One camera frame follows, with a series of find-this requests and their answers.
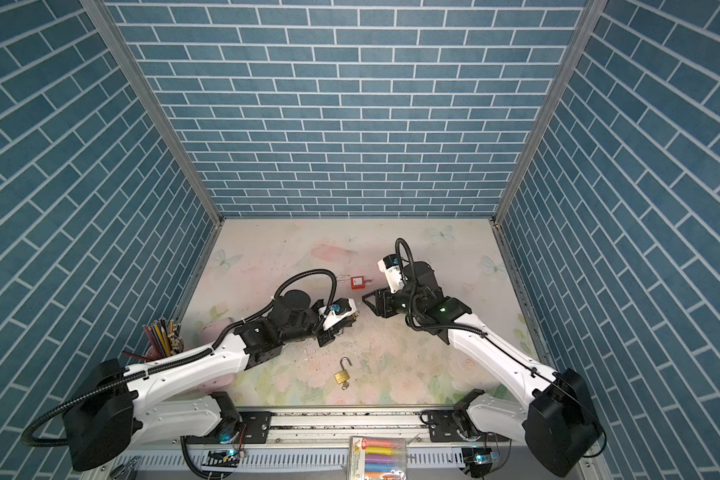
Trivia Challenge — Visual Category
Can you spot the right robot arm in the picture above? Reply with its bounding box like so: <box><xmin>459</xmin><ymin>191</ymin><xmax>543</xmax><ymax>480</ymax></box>
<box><xmin>362</xmin><ymin>238</ymin><xmax>607</xmax><ymax>478</ymax></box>

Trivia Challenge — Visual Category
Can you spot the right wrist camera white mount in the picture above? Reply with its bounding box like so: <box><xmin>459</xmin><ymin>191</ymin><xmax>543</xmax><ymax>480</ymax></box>
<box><xmin>378</xmin><ymin>254</ymin><xmax>404</xmax><ymax>294</ymax></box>

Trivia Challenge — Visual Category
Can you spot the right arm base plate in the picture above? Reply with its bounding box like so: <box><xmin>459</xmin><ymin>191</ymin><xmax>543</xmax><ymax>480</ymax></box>
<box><xmin>419</xmin><ymin>409</ymin><xmax>509</xmax><ymax>443</ymax></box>

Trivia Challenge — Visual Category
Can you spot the large brass padlock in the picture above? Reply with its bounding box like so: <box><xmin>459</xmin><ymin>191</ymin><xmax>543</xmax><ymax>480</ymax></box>
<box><xmin>334</xmin><ymin>357</ymin><xmax>352</xmax><ymax>390</ymax></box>

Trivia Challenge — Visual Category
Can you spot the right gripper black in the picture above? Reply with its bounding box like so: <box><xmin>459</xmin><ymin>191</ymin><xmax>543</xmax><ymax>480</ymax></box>
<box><xmin>361</xmin><ymin>285</ymin><xmax>426</xmax><ymax>318</ymax></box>

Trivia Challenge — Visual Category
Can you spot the aluminium rail frame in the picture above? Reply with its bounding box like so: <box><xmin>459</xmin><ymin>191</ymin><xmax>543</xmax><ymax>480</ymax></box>
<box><xmin>80</xmin><ymin>404</ymin><xmax>613</xmax><ymax>480</ymax></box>

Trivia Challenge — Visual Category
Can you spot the red padlock with key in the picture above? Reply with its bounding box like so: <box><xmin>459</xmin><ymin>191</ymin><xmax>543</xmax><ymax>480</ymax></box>
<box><xmin>349</xmin><ymin>275</ymin><xmax>373</xmax><ymax>290</ymax></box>

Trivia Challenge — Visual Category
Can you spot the pink pencil cup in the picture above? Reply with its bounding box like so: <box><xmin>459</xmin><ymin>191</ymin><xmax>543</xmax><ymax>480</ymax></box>
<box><xmin>121</xmin><ymin>318</ymin><xmax>185</xmax><ymax>362</ymax></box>

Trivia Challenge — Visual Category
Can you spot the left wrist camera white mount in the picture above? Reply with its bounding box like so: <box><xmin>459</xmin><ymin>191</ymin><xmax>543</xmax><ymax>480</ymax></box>
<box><xmin>319</xmin><ymin>298</ymin><xmax>358</xmax><ymax>331</ymax></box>

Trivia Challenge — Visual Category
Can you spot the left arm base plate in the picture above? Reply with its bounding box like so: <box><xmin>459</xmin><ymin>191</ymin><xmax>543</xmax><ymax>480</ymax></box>
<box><xmin>186</xmin><ymin>411</ymin><xmax>273</xmax><ymax>446</ymax></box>

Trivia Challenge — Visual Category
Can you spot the highlighter marker pack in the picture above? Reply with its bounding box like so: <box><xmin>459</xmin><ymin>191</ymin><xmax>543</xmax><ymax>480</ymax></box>
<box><xmin>347</xmin><ymin>436</ymin><xmax>408</xmax><ymax>480</ymax></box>

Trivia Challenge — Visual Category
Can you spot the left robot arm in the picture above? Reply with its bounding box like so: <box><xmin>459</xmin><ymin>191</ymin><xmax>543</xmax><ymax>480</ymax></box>
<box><xmin>21</xmin><ymin>268</ymin><xmax>358</xmax><ymax>471</ymax></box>

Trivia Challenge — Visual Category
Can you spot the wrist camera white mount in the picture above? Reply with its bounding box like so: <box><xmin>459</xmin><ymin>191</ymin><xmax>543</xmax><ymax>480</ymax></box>
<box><xmin>319</xmin><ymin>298</ymin><xmax>358</xmax><ymax>331</ymax></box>
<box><xmin>378</xmin><ymin>254</ymin><xmax>404</xmax><ymax>294</ymax></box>

